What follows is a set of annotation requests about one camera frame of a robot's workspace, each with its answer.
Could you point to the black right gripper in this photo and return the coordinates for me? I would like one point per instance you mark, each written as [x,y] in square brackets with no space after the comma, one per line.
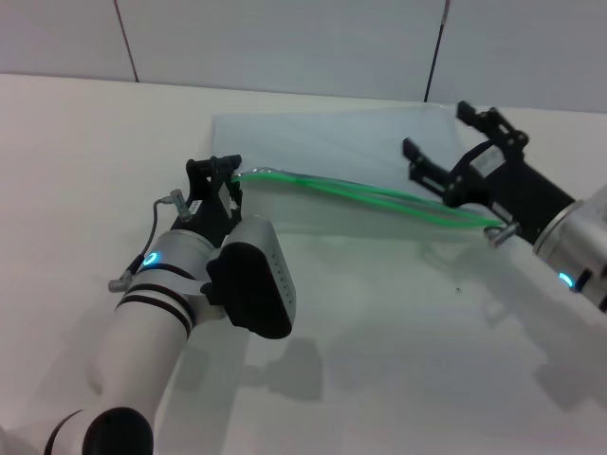
[517,189]

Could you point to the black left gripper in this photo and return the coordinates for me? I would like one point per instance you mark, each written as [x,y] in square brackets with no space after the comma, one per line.
[208,213]

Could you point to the clear document bag green zip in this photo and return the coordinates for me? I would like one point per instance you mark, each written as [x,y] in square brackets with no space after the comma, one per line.
[332,147]

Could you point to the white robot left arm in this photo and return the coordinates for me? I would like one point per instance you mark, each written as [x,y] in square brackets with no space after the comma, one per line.
[137,360]

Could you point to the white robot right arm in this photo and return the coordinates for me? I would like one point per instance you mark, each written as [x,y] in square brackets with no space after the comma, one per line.
[581,242]

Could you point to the black vertical wall strip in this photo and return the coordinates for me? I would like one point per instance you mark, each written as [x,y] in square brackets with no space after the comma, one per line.
[435,52]

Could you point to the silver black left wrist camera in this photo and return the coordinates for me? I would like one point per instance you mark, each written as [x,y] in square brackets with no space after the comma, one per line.
[256,284]

